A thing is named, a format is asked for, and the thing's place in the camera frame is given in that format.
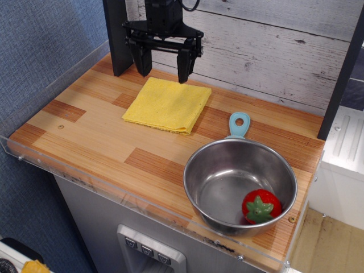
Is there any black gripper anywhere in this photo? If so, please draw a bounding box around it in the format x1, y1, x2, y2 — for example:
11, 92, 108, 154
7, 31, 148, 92
123, 1, 204, 84

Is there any yellow towel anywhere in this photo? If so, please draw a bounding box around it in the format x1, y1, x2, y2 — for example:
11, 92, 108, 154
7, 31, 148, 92
122, 77, 212, 135

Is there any red toy strawberry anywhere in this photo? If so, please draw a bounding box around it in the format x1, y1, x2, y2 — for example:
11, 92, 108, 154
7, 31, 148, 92
242, 189, 282, 225

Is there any grey toy fridge cabinet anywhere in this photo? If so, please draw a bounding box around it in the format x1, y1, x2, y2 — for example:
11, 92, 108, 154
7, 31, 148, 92
55, 176, 260, 272

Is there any silver dispenser button panel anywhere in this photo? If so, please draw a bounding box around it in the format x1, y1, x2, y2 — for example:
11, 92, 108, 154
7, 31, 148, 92
117, 224, 187, 272

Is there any white toy sink unit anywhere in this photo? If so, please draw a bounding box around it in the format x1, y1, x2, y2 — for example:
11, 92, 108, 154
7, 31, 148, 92
308, 106, 363, 229

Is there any yellow object bottom corner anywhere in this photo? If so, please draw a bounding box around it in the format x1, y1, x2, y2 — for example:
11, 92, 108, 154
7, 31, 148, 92
21, 260, 51, 273

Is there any dark grey left post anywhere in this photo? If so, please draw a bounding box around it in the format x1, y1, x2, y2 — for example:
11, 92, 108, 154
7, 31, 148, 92
102, 0, 133, 76

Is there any dark grey post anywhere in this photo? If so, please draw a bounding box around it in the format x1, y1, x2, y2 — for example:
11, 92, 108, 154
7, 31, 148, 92
317, 7, 363, 140
102, 0, 133, 76

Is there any silver bowl with blue handle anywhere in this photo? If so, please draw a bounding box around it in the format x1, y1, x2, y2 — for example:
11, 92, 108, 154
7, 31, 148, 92
183, 112, 298, 237

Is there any clear acrylic guard rail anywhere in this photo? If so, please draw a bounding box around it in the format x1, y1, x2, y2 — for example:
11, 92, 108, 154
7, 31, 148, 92
1, 43, 324, 272

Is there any dark grey right post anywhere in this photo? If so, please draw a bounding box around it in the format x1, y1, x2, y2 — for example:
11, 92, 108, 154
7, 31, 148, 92
317, 7, 363, 140

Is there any black braided hose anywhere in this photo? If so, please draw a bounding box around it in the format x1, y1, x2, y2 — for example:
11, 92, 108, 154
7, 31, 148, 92
0, 258, 18, 273

